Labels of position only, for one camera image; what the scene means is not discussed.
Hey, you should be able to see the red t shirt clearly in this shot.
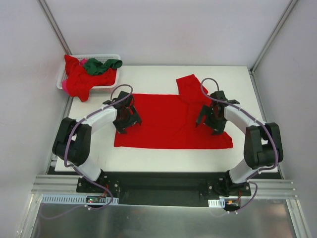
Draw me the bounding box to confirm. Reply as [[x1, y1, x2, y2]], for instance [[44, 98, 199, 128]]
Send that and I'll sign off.
[[114, 74, 233, 149], [64, 55, 117, 102]]

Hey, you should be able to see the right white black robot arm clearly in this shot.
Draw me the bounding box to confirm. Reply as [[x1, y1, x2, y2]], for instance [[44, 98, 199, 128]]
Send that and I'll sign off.
[[196, 91, 283, 197]]

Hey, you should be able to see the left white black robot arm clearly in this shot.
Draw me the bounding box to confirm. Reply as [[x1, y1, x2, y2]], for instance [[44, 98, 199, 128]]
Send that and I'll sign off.
[[52, 91, 142, 193]]

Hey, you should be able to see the red t shirt in basket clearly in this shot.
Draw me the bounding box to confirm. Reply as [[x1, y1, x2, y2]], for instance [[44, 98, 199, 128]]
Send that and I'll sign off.
[[64, 55, 117, 102]]

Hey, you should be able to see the green t shirt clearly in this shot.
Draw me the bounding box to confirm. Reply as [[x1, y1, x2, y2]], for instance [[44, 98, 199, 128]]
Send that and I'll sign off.
[[83, 58, 123, 76]]

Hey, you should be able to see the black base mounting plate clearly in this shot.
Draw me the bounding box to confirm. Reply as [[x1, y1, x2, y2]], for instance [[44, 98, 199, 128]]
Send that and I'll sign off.
[[76, 172, 251, 207]]

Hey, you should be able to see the right white slotted cable duct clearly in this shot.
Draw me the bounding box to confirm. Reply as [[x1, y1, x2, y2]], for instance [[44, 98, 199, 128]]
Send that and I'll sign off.
[[208, 198, 225, 208]]

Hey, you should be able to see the white slotted cable duct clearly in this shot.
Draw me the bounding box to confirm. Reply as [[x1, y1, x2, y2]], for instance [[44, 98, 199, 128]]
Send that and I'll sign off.
[[208, 198, 225, 208], [42, 194, 119, 206]]

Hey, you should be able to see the left white slotted cable duct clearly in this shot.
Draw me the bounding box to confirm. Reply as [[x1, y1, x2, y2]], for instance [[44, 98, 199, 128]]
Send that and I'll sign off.
[[42, 194, 119, 206]]

